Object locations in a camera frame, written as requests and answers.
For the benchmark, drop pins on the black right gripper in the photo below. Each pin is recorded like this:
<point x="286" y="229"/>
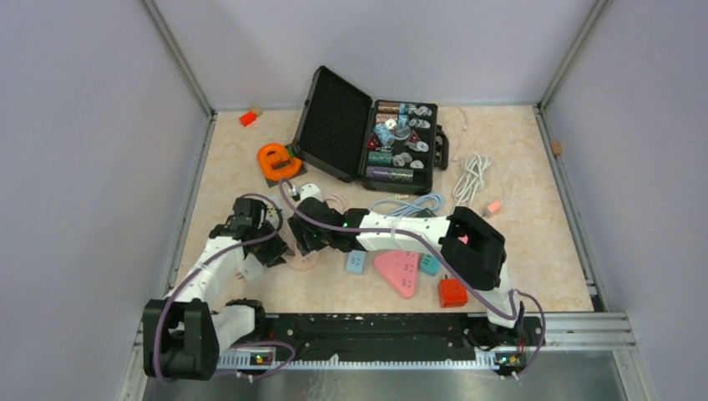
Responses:
<point x="306" y="244"/>

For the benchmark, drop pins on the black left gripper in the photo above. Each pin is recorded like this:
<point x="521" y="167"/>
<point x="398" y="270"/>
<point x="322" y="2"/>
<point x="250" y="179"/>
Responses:
<point x="273" y="256"/>

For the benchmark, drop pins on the white plug adapter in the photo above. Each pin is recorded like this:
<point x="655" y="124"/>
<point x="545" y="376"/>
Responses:
<point x="249" y="269"/>

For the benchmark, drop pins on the pink round plug base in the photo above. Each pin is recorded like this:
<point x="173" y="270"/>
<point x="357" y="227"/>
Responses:
<point x="300" y="263"/>

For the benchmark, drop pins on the light blue power strip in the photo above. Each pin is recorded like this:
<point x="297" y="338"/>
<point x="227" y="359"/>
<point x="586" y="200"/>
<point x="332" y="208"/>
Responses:
<point x="356" y="262"/>

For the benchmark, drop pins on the pink triangular power strip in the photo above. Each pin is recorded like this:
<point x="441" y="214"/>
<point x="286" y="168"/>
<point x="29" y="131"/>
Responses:
<point x="399" y="269"/>

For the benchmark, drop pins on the dark green cube socket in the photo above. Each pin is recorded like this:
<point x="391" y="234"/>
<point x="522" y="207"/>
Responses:
<point x="426" y="213"/>

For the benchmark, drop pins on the teal power strip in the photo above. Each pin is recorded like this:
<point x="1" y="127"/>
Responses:
<point x="428" y="265"/>

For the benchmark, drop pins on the red cube socket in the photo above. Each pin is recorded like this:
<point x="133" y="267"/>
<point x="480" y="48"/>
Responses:
<point x="451" y="293"/>

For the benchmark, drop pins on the small pink plug adapter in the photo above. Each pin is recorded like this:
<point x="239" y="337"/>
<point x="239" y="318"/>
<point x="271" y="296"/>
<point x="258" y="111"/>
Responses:
<point x="492" y="208"/>

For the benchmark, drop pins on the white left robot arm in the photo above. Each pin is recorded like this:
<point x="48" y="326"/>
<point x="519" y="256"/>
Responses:
<point x="183" y="336"/>

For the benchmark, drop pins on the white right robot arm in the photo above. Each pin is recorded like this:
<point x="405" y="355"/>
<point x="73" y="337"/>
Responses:
<point x="468" y="246"/>

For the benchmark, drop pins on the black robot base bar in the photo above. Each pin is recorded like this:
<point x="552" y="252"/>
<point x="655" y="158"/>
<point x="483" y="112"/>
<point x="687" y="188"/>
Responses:
<point x="392" y="337"/>

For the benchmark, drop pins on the orange tape dispenser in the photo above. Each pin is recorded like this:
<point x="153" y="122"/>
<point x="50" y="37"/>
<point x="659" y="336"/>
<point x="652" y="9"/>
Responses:
<point x="276" y="162"/>

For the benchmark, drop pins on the black open carrying case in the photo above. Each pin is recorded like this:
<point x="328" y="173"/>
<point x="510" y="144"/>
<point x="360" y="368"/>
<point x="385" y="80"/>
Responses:
<point x="384" y="145"/>

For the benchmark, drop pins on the small red block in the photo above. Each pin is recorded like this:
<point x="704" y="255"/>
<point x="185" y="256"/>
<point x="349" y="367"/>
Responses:
<point x="248" y="118"/>

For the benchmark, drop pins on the small wooden block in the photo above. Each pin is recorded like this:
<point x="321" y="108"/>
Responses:
<point x="255" y="109"/>

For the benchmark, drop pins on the wooden block on rail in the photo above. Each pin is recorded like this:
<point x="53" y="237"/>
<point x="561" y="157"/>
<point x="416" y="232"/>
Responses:
<point x="556" y="148"/>

